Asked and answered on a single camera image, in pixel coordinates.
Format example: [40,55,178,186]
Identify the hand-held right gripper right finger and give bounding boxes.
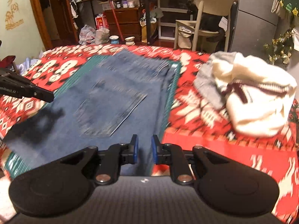
[151,134,230,185]

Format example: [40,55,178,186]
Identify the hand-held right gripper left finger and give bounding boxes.
[59,134,139,185]

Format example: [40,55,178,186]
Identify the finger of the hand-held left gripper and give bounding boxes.
[24,84,55,103]

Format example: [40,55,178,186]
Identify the blue denim jeans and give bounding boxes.
[2,49,177,177]

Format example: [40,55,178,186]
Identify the dark red cloth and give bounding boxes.
[0,55,16,69]

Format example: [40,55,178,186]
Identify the light blue cloth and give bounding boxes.
[19,57,40,74]

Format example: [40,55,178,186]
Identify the red patterned blanket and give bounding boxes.
[0,44,299,224]

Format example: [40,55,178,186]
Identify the green cutting mat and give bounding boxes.
[5,55,183,180]

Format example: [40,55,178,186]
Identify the printed plastic bag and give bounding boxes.
[78,24,96,45]

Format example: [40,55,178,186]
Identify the wooden door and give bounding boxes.
[27,0,78,49]

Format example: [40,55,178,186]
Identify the white plastic bag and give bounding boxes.
[95,28,110,45]

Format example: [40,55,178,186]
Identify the grey cloth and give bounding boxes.
[194,51,238,110]

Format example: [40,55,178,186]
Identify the red box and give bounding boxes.
[95,15,109,31]

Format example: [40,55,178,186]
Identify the white knit sweater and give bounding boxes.
[211,52,298,138]

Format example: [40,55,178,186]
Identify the wooden drawer cabinet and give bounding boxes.
[103,7,143,42]

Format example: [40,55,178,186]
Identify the white fabric bag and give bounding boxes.
[178,26,194,49]

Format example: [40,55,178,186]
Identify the white drawer unit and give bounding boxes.
[158,0,199,40]

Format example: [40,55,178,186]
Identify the cream chair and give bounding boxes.
[174,0,239,52]

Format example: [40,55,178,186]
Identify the grey refrigerator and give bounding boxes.
[224,0,292,56]

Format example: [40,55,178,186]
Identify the small tinsel Christmas tree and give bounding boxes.
[264,27,296,65]

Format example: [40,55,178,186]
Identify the red broom handle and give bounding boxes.
[107,0,124,41]

